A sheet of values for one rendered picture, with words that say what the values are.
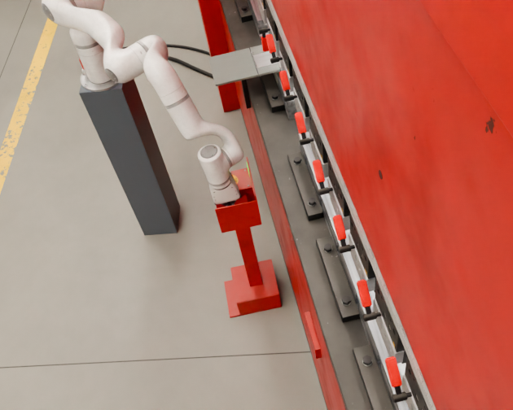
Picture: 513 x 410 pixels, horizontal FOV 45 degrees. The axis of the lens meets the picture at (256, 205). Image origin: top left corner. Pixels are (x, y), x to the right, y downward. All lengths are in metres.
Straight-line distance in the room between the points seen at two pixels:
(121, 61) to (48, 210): 1.67
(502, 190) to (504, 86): 0.14
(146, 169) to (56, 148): 1.18
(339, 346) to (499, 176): 1.27
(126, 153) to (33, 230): 0.97
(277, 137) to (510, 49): 1.89
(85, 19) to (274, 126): 0.79
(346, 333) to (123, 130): 1.38
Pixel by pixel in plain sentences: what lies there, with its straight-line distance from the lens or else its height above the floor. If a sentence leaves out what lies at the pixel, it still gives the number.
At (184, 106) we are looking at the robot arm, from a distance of 2.09.
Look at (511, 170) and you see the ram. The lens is 0.66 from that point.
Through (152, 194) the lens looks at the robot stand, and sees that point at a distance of 3.07.
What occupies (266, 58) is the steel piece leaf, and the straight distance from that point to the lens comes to 2.56.
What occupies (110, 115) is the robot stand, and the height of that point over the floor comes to 0.86.
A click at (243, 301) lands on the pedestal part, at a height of 0.12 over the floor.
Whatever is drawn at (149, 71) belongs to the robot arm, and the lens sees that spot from 2.09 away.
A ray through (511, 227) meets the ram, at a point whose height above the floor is 2.03.
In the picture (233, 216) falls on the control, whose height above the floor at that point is 0.75.
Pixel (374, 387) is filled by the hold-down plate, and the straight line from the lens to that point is 1.81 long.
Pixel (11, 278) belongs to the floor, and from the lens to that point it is 3.49.
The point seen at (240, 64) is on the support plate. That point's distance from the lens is 2.56.
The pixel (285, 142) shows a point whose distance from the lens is 2.38.
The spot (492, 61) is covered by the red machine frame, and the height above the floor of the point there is 2.20.
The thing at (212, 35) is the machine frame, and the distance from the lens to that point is 3.50.
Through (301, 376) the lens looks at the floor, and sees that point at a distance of 2.81.
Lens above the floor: 2.58
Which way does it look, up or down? 51 degrees down
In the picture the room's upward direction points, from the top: 12 degrees counter-clockwise
